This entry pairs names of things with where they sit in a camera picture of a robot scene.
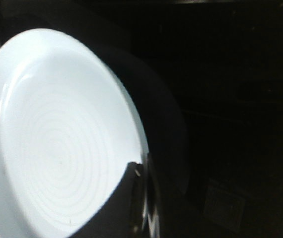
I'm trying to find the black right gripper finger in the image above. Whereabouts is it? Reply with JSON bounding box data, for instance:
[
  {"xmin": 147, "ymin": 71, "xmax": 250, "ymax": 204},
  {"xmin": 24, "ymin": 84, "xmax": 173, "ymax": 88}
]
[{"xmin": 71, "ymin": 162, "xmax": 160, "ymax": 238}]

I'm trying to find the black glass cooktop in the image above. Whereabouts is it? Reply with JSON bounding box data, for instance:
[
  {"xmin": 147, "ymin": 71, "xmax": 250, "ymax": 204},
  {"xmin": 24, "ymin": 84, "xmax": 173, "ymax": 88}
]
[{"xmin": 0, "ymin": 0, "xmax": 283, "ymax": 238}]

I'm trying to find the light blue plate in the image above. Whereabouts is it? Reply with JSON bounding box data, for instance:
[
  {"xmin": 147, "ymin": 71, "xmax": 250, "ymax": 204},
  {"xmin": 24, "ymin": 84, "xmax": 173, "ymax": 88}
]
[{"xmin": 0, "ymin": 28, "xmax": 149, "ymax": 238}]

